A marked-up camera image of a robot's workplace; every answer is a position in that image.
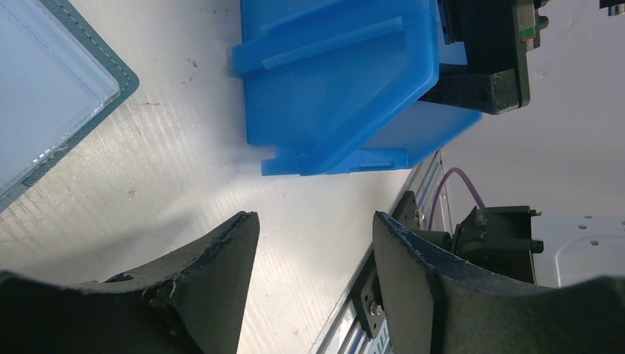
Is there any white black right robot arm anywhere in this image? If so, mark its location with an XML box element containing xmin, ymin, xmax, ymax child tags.
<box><xmin>423</xmin><ymin>1</ymin><xmax>608</xmax><ymax>288</ymax></box>

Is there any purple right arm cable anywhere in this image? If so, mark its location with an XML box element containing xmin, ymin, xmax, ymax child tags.
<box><xmin>428</xmin><ymin>167</ymin><xmax>486</xmax><ymax>231</ymax></box>

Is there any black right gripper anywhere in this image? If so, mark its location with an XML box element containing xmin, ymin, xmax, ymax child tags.
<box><xmin>421</xmin><ymin>0</ymin><xmax>549</xmax><ymax>115</ymax></box>

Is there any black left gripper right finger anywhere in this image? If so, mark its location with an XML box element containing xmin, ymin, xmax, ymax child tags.
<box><xmin>388</xmin><ymin>233</ymin><xmax>624</xmax><ymax>353</ymax></box>

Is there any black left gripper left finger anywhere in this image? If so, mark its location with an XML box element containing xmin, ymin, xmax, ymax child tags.
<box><xmin>1</xmin><ymin>212</ymin><xmax>260</xmax><ymax>353</ymax></box>

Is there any blue plastic bin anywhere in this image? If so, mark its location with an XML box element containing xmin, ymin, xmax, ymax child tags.
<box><xmin>231</xmin><ymin>1</ymin><xmax>482</xmax><ymax>176</ymax></box>

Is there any teal leather card holder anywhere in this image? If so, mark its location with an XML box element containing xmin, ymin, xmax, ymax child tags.
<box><xmin>1</xmin><ymin>1</ymin><xmax>139</xmax><ymax>209</ymax></box>

